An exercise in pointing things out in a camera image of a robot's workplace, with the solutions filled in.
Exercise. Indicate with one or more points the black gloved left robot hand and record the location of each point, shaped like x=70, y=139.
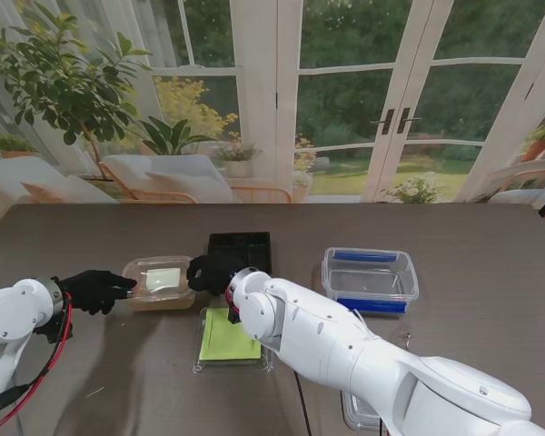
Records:
x=93, y=288

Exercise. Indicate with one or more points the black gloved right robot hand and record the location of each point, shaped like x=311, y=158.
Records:
x=213, y=272

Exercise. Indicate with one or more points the clear lid with white label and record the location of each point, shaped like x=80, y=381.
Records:
x=138, y=290

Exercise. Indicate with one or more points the black plastic tray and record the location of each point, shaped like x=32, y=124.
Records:
x=254, y=247

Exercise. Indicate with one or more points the brown kraft paper container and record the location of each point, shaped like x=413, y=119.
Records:
x=161, y=304

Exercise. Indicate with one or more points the clear lid with green sheet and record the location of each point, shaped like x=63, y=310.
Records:
x=227, y=340

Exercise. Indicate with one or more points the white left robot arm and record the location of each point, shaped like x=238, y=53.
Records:
x=9, y=318

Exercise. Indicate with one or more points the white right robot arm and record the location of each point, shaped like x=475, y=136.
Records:
x=345, y=354

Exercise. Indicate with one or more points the clear container with blue clips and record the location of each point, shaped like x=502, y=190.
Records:
x=377, y=277

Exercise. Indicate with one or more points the clear lid with blue mark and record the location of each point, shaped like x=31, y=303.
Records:
x=356, y=413

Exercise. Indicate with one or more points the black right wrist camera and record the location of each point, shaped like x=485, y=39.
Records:
x=234, y=315

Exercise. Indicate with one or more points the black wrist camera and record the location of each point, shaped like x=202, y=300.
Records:
x=234, y=315
x=54, y=330

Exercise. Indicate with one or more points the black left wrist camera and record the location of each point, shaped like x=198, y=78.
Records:
x=54, y=330

